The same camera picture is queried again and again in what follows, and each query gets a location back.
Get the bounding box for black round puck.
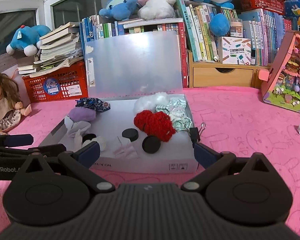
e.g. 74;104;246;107
121;128;139;142
82;133;97;143
142;135;161;154

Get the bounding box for white tissue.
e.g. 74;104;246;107
82;136;107;152

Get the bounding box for white paper crane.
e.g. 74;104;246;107
64;116;91;152

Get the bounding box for pink white paper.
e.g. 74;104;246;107
113;137;139;159

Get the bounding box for navy floral scrunchie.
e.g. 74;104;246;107
76;98;110;113

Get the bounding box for black round puck front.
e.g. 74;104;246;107
142;135;161;154

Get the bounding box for green checkered scrunchie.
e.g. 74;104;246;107
155;98;192;132

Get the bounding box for red knitted scrunchie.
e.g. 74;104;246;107
134;110;176;142

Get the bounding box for white fluffy scrunchie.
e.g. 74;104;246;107
133;92;169;114

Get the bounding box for brown haired baby doll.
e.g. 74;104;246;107
0;73;32;134

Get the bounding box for black binder clips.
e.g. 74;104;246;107
188;122;206;148

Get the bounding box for pink bunny print blanket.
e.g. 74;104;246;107
11;87;300;235

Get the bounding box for red plastic crate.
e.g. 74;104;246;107
23;60;88;103

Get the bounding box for translucent plastic file box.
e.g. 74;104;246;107
39;30;200;175

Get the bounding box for wooden drawer organizer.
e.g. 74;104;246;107
188;51;270;88

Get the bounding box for pink triangular miniature house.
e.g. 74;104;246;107
258;30;300;113

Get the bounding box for blue plush toy left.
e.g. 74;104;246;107
6;25;51;57

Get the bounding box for stack of books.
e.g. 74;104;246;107
18;22;83;77

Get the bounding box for small white patterned box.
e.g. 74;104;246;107
218;36;251;66

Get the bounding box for row of upright books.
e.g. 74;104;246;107
79;0;300;79

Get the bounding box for light blue whale plush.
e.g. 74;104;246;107
99;0;138;21

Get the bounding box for red basket on books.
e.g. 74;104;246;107
240;0;285;15

